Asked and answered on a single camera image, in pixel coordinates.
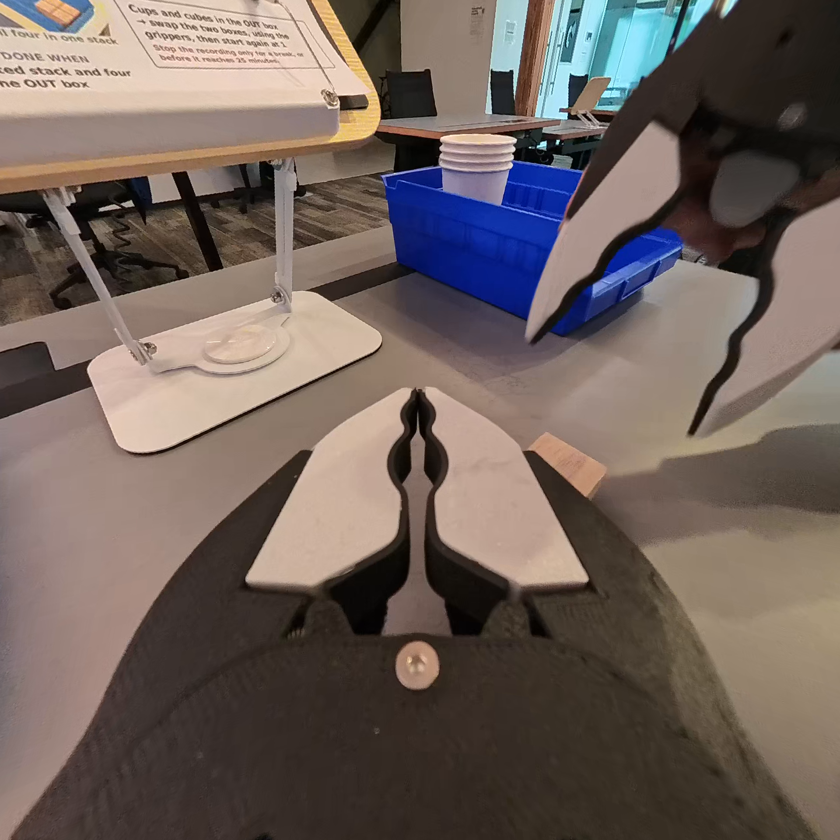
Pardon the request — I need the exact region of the black office chair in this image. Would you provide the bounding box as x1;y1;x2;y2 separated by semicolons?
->
0;176;193;311

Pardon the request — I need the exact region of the black chair back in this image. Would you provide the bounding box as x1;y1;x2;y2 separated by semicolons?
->
382;67;438;120

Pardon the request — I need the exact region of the small wooden book stand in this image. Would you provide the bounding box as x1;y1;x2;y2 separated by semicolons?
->
572;75;616;127

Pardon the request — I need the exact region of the black standing desk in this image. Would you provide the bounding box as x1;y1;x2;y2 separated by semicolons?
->
172;169;225;272

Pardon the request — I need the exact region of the blue plastic bin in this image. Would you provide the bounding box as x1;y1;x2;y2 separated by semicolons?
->
382;159;685;337

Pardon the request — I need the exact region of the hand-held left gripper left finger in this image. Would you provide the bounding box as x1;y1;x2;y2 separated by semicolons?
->
245;387;421;635

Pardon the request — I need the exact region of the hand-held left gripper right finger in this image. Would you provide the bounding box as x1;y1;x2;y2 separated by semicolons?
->
417;387;590;636

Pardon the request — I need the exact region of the wooden cube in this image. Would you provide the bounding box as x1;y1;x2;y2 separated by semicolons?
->
527;432;608;501

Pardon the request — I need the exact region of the wooden post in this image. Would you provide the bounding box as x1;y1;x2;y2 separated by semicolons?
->
515;0;557;118

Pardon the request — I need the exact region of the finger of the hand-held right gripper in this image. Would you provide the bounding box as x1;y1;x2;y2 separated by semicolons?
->
525;120;691;347
687;196;840;438

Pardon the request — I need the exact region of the brown top table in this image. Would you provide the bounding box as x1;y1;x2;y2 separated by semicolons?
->
375;115;563;142

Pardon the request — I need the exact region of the instruction sheet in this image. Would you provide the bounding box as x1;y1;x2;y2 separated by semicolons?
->
0;0;374;109

